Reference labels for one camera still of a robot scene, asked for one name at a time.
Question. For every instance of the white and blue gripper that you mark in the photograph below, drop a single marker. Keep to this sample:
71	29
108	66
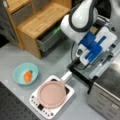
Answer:
92	46

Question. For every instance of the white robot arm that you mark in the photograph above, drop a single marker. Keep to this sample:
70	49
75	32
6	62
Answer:
76	26

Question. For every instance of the oven glass door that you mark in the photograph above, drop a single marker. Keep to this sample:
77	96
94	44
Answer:
88	74

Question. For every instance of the green item in drawer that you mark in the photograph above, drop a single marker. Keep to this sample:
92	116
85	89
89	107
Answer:
56	29

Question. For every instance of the silver toaster oven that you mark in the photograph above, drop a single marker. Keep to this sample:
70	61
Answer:
104	96

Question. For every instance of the pink pan with lid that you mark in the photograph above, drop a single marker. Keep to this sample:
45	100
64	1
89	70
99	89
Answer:
52	93

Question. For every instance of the orange carrot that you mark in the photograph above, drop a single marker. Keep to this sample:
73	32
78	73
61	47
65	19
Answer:
28	76

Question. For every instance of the wooden drawer cabinet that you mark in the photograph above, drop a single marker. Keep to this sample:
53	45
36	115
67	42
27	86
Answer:
29	19

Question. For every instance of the white induction cooker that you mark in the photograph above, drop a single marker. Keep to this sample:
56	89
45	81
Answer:
48	113

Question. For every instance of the teal bowl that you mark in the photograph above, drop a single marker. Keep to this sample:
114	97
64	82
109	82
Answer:
20	70

